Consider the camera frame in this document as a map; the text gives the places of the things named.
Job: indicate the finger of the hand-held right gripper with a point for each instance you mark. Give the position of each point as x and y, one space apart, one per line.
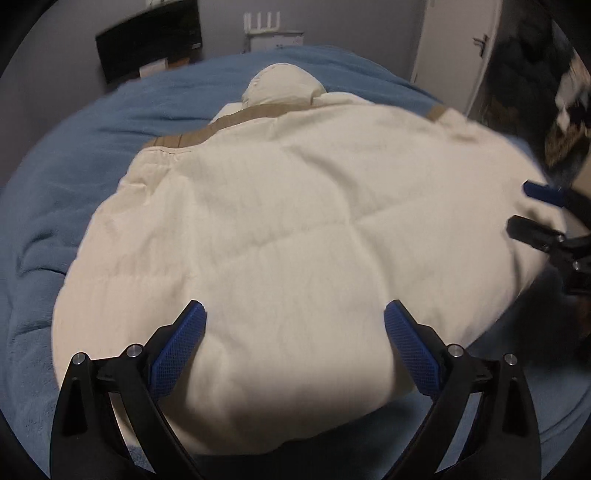
542 190
531 228

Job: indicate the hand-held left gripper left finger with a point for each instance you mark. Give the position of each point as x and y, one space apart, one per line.
182 346

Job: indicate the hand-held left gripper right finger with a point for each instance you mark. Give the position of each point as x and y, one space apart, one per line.
411 348

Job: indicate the cream padded hooded jacket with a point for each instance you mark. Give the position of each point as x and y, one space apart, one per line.
295 230

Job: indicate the dark hanging clothes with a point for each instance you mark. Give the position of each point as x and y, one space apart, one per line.
531 83

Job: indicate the white door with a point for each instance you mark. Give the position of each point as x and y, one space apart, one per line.
452 55

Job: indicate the blue fleece blanket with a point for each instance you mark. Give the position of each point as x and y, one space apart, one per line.
69 184

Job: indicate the brown cardboard box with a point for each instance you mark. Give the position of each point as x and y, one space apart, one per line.
178 60

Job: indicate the white cabinet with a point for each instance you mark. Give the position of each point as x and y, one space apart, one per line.
276 41

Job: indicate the black flat screen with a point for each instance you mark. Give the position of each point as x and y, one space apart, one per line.
147 41

